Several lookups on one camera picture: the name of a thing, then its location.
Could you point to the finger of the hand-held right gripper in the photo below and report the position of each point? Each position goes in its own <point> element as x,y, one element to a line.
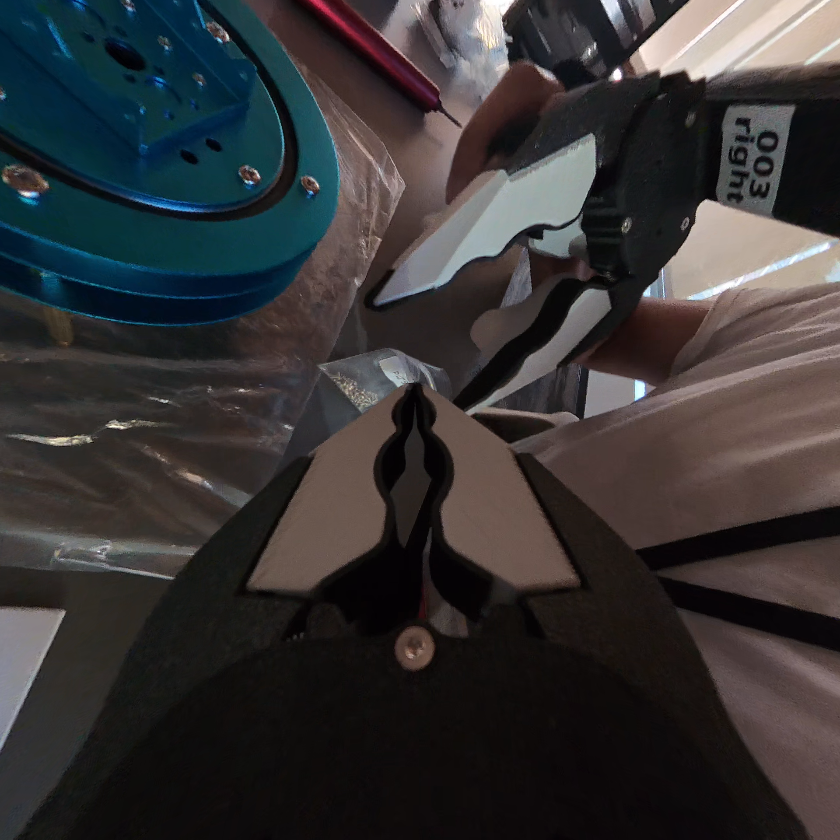
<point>558,328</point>
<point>499,216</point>

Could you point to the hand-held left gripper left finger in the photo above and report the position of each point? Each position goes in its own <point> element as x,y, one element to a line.
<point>315,525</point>

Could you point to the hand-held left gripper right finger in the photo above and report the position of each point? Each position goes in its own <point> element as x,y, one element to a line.
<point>505,525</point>

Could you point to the small clear screw pouch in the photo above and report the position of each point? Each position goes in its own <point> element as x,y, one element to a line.
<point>367,384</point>

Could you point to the teal round robot base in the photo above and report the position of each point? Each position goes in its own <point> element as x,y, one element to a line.
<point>197,216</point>

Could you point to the person's right forearm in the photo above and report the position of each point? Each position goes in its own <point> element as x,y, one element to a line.
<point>649,341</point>

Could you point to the grey desk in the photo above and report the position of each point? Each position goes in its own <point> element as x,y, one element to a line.
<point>69,689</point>

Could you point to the person's right hand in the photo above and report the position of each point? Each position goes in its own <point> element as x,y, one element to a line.
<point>499,111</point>

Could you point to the red pen screwdriver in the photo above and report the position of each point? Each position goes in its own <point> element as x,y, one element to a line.
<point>380,49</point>

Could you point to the black chest harness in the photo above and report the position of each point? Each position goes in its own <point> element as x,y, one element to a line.
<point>722,541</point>

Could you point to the white instruction booklet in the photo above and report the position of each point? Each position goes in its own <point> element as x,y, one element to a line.
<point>23,656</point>

